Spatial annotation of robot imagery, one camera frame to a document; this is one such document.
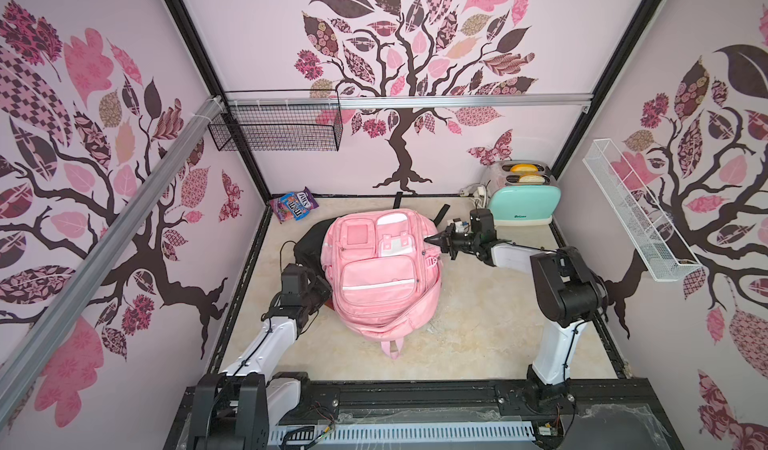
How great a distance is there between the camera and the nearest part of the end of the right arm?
772 millimetres

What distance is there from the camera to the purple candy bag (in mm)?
1158

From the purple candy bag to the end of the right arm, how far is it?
52cm
